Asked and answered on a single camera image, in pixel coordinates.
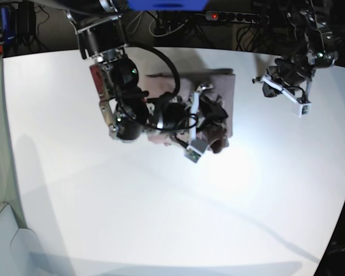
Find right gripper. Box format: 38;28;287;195
160;96;228;134

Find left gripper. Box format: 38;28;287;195
263;62;315;98

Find mauve pink t-shirt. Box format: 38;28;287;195
145;68;236;154

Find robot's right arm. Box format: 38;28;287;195
41;1;228;143

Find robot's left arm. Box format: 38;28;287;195
266;1;338;101

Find black power strip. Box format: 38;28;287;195
205;11;263;24

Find blue box overhead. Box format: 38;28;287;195
128;0;209;12

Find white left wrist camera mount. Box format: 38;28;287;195
252;75;312;118

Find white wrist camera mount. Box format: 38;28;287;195
252;75;312;118
172;82;214;163

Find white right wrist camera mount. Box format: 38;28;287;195
172;82;214;163

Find grey white cable loops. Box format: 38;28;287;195
126;11;190;37

